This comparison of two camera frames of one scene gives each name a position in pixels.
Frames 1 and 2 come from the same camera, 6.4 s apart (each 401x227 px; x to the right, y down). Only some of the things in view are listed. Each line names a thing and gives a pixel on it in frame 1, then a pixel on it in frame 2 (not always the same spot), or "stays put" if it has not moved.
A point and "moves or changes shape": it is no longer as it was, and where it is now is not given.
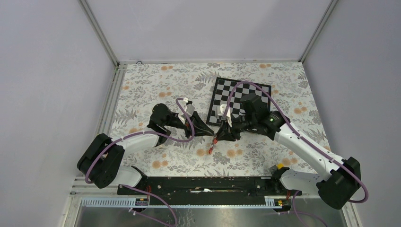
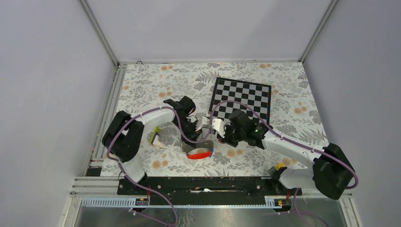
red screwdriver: x=214 y=141 moves or changes shape
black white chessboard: x=231 y=92 stays put
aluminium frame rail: x=105 y=120 stays put
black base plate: x=216 y=189 stays put
